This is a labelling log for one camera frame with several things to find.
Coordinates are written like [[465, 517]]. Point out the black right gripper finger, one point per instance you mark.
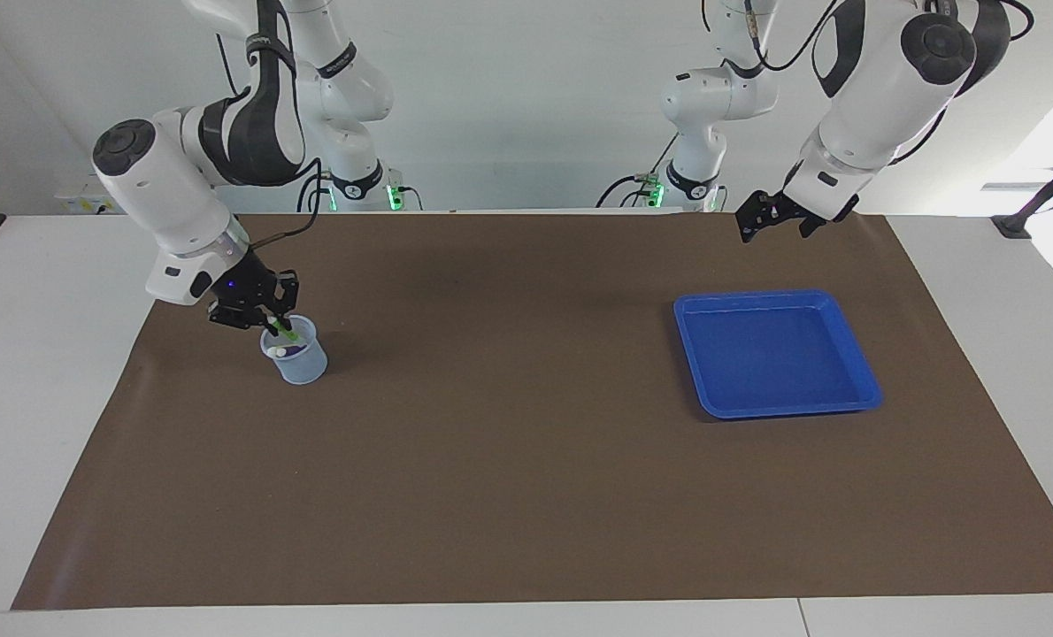
[[288, 290], [239, 318]]

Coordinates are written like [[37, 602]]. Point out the green marker pen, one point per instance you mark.
[[286, 334]]

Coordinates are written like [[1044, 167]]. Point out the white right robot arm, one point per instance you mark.
[[172, 186]]

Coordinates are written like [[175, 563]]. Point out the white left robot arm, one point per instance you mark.
[[880, 88]]

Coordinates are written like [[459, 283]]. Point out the black clamp stand with pole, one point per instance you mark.
[[1044, 190]]

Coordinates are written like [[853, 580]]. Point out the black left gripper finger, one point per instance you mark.
[[814, 223], [754, 214]]

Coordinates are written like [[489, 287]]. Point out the white wall socket box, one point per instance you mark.
[[80, 202]]

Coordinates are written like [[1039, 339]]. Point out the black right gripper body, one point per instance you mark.
[[245, 287]]

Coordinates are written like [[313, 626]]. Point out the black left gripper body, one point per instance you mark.
[[783, 208]]

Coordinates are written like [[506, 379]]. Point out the blue plastic tray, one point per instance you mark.
[[783, 354]]

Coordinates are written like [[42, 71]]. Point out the translucent plastic cup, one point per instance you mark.
[[301, 367]]

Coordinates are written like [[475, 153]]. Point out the brown table mat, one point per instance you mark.
[[491, 460]]

